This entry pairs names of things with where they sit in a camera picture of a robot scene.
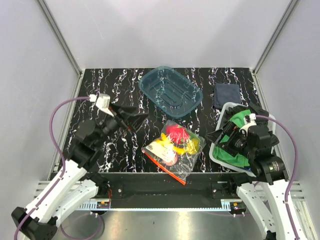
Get clear zip top bag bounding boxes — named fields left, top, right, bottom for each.
left=141, top=120, right=206, bottom=185

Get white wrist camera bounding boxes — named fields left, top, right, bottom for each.
left=89, top=93, right=115, bottom=117
left=239, top=113, right=257, bottom=137

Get aluminium frame post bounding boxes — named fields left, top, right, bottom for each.
left=37, top=0, right=85, bottom=76
left=252, top=0, right=301, bottom=75

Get right aluminium frame post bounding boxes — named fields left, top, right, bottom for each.
left=252, top=0, right=301, bottom=75

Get navy folded cloth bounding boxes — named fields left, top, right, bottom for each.
left=213, top=83, right=242, bottom=110

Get purple fake fruit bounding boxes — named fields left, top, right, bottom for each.
left=163, top=154, right=179, bottom=167

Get yellow fake banana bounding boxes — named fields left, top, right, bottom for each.
left=155, top=133, right=186, bottom=155

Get green cloth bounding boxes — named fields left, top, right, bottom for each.
left=213, top=109, right=251, bottom=168

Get red fake fruit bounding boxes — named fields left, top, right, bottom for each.
left=165, top=124, right=190, bottom=145

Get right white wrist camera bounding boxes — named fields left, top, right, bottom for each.
left=239, top=113, right=257, bottom=137

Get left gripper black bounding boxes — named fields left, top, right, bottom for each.
left=94, top=102, right=149, bottom=147

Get orange fake fruit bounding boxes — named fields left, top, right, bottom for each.
left=184, top=138, right=200, bottom=155

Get black cloth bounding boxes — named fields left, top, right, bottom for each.
left=220, top=102, right=269, bottom=127

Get purple floor cable loop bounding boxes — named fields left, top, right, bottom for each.
left=58, top=212, right=104, bottom=240

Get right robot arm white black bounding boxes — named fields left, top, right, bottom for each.
left=206, top=122, right=296, bottom=240

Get teal plastic container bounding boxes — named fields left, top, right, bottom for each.
left=138, top=66, right=203, bottom=119

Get left aluminium frame post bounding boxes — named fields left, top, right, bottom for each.
left=37, top=0, right=85, bottom=76

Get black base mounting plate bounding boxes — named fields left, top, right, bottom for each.
left=91, top=172, right=254, bottom=212

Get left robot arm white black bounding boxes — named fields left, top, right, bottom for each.
left=11, top=104, right=148, bottom=240

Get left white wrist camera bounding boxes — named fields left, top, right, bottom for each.
left=89, top=93, right=115, bottom=117

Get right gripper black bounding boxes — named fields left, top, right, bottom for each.
left=205, top=119, right=255, bottom=159

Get white plastic basket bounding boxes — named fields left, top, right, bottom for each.
left=208, top=101, right=277, bottom=176

